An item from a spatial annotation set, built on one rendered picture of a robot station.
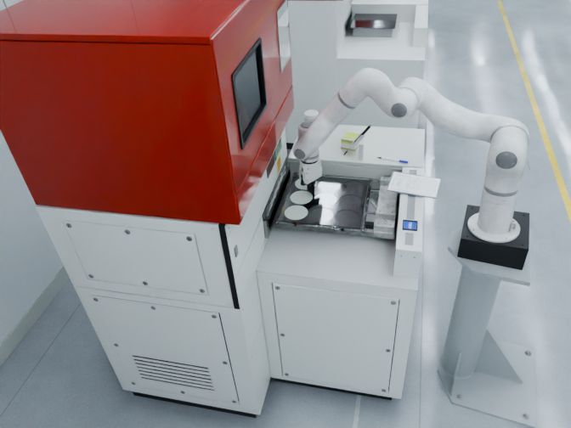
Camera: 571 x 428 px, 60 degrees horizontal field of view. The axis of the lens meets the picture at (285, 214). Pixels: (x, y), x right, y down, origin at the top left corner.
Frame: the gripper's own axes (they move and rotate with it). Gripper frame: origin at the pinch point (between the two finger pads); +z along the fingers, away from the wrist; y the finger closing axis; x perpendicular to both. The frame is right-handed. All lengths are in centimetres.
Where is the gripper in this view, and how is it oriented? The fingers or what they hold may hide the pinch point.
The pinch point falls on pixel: (310, 188)
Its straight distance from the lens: 222.0
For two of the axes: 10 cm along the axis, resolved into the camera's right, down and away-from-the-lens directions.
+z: 0.6, 7.8, 6.2
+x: -6.6, -4.4, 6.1
